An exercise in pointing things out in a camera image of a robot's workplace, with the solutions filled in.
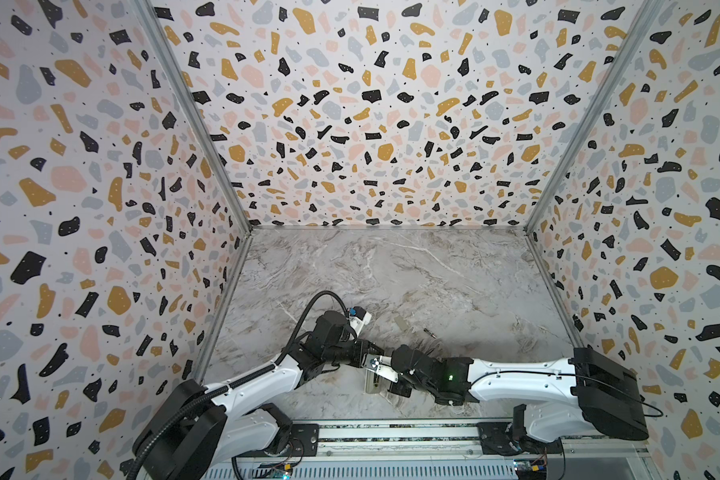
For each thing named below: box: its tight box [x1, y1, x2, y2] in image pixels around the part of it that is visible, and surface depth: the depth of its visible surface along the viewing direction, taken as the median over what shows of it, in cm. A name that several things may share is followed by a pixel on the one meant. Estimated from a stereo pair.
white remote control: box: [364, 353, 399, 394], surface depth 68 cm
